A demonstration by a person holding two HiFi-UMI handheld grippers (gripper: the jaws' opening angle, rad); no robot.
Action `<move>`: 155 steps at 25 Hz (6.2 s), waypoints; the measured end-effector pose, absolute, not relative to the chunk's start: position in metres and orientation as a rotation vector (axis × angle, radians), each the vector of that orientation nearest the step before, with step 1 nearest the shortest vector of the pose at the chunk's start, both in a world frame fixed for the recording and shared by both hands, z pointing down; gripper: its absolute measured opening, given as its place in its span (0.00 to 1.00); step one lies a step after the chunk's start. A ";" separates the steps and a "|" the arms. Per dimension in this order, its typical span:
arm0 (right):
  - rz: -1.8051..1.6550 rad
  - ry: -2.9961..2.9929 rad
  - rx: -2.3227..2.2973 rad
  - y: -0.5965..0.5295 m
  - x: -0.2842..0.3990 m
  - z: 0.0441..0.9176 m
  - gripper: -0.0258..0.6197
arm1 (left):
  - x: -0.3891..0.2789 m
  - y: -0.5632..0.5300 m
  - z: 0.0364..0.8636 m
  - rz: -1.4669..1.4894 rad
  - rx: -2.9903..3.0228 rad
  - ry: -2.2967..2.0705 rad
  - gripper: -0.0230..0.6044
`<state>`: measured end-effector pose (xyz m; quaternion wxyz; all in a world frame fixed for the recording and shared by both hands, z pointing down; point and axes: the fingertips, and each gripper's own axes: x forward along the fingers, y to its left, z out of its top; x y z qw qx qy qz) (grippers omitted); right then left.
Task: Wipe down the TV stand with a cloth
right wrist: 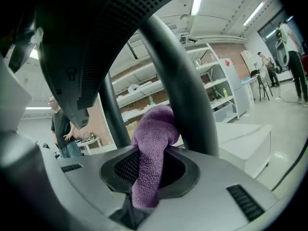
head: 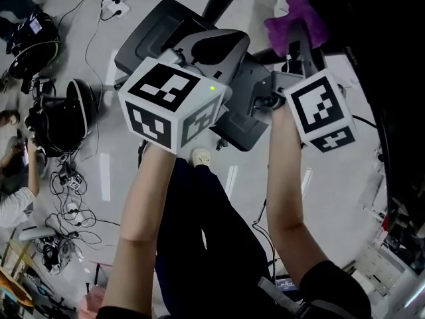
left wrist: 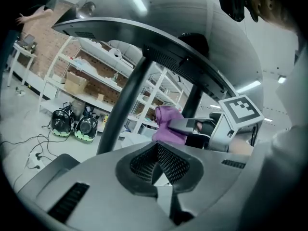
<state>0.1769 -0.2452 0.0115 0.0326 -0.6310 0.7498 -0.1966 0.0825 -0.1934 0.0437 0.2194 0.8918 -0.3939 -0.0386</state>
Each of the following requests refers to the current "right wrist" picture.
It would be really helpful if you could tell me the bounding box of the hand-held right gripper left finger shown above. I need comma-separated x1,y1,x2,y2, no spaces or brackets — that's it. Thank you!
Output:
39,145,141,231

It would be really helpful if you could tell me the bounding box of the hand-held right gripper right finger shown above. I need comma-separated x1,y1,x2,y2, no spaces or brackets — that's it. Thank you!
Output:
137,146,279,231

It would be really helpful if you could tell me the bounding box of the white TV stand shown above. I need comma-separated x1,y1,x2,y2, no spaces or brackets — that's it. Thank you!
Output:
215,122,274,179

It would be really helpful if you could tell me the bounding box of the purple cloth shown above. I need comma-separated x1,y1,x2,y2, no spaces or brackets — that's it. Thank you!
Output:
130,104,180,209

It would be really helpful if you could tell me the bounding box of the small white table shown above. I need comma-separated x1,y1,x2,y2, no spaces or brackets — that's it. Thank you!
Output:
76,136,102,155

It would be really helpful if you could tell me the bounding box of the dark grey television leg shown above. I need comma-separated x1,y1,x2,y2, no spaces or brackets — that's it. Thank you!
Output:
139,13,220,158
99,70,132,149

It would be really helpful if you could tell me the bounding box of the white metal shelving rack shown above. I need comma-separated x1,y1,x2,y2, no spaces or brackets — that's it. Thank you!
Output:
110,42,241,130

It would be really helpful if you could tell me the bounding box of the white refrigerator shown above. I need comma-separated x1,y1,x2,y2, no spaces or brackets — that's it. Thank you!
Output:
218,57,256,116

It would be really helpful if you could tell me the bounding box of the black chair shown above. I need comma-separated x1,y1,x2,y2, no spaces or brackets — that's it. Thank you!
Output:
256,74,274,103

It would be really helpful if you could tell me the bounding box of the white locker cabinet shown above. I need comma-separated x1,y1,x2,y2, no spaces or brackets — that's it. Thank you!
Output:
240,49,258,72

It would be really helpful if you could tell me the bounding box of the black cable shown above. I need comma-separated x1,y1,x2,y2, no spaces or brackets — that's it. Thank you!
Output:
271,144,308,193

